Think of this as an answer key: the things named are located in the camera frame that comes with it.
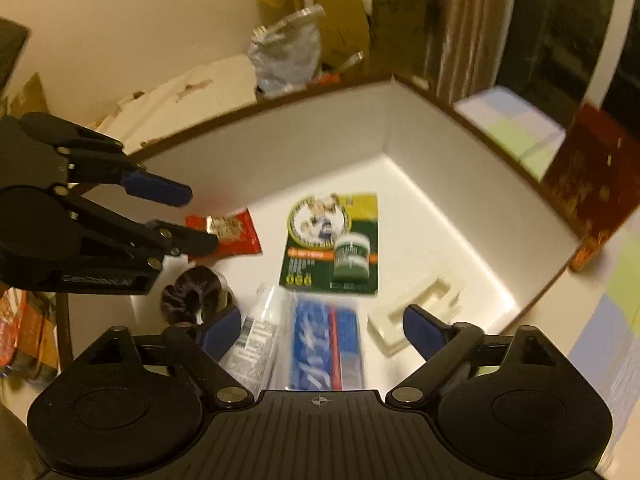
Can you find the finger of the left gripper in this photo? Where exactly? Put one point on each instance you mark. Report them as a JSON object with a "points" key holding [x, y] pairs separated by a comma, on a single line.
{"points": [[130, 174], [175, 239]]}

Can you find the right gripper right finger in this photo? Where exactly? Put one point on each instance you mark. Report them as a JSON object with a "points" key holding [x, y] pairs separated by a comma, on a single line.
{"points": [[444, 348]]}

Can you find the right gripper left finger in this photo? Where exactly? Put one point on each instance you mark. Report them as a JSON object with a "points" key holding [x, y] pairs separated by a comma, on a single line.
{"points": [[197, 351]]}

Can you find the red snack packet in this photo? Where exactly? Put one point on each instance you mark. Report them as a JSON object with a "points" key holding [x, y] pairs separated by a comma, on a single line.
{"points": [[236, 234]]}

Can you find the dark purple scrunchie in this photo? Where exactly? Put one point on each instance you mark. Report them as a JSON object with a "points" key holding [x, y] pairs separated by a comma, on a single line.
{"points": [[196, 297]]}

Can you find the blue toothpaste tube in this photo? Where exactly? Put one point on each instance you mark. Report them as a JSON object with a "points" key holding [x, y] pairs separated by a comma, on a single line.
{"points": [[251, 359]]}

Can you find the white plastic comb holder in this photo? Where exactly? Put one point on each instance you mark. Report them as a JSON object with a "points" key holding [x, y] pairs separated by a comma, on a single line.
{"points": [[437, 295]]}

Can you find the blue toothpick box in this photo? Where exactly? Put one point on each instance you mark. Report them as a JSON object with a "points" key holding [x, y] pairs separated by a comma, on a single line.
{"points": [[320, 347]]}

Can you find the green blister card package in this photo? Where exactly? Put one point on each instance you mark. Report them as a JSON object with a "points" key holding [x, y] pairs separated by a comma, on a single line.
{"points": [[332, 245]]}

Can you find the brown open storage box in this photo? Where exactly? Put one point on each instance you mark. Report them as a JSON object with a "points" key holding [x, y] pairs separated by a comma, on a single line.
{"points": [[449, 201]]}

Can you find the checkered tablecloth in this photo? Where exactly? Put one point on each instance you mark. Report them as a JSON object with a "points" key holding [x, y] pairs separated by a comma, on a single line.
{"points": [[592, 314]]}

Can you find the silver plastic bag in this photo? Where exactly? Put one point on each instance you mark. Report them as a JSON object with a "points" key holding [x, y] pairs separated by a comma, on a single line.
{"points": [[286, 55]]}

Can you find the dark red gift box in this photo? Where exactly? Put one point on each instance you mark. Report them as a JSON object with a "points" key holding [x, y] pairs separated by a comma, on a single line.
{"points": [[595, 179]]}

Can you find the cardboard boxes pile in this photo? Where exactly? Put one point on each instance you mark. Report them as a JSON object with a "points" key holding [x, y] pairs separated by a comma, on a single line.
{"points": [[376, 36]]}

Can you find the beige curtain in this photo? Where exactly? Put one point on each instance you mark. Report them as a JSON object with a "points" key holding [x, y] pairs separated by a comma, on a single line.
{"points": [[463, 55]]}

